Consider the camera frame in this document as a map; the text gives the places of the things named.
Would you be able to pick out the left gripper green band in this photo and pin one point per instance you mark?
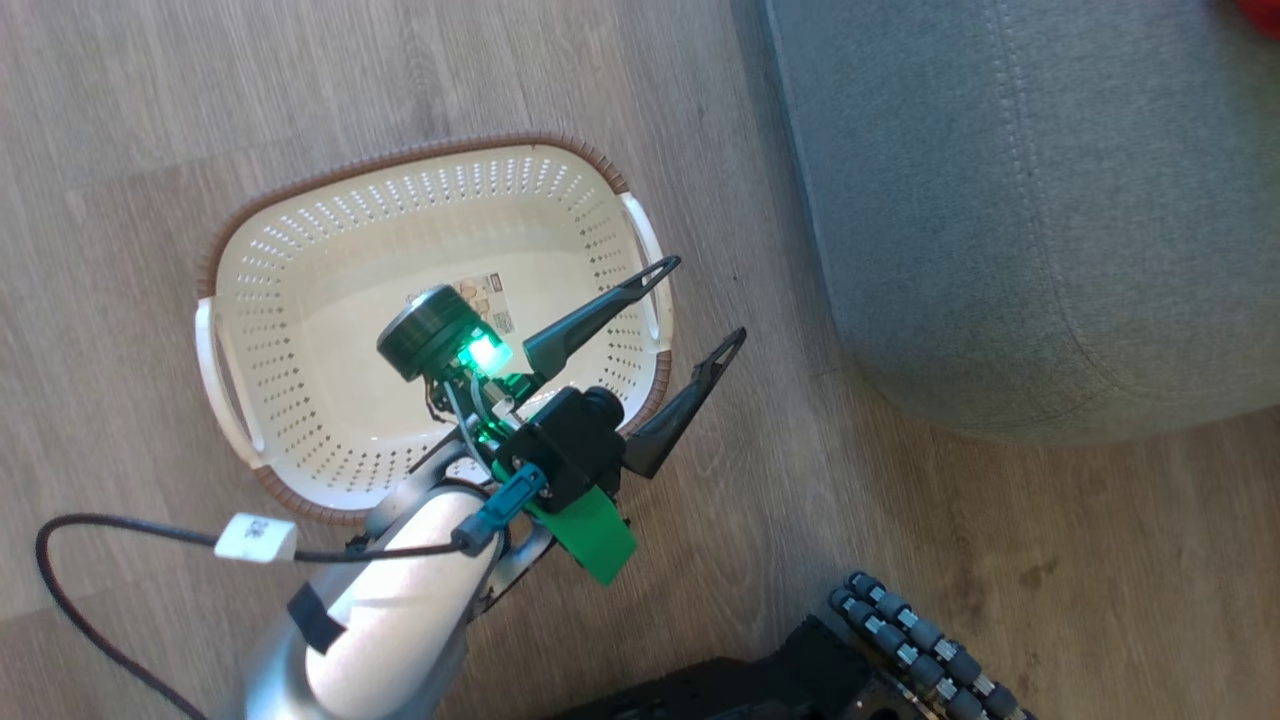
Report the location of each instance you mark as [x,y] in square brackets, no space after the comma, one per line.
[425,335]

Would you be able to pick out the red clothing item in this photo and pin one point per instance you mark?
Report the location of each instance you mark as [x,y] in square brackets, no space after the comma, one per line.
[1262,12]

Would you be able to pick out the black tape band on arm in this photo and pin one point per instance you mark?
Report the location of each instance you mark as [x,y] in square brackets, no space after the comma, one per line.
[315,618]

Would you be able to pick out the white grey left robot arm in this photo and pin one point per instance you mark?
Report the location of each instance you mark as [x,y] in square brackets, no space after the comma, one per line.
[400,620]

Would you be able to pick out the printed sticker inside basket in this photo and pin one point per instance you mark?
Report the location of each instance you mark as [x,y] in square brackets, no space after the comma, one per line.
[495,300]

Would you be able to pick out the cream perforated laundry basket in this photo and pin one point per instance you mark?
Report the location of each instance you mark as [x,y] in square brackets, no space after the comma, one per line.
[330,330]

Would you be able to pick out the black roller omni wheel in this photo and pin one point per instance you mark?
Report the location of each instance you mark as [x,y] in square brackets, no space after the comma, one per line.
[920,645]

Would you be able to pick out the grey fabric sofa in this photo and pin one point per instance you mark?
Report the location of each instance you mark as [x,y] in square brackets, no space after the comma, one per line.
[1050,200]

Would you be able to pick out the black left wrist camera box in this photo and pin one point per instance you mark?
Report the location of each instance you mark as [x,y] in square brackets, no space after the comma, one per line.
[570,445]

